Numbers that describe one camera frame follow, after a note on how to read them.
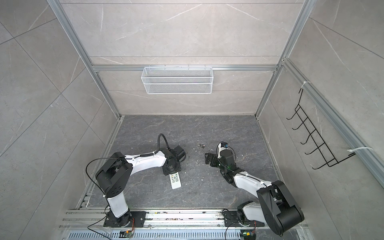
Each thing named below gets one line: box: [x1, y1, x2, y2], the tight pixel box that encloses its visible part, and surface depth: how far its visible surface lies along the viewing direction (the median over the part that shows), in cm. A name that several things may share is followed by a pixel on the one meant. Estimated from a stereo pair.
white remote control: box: [169, 172, 182, 190], surface depth 87 cm
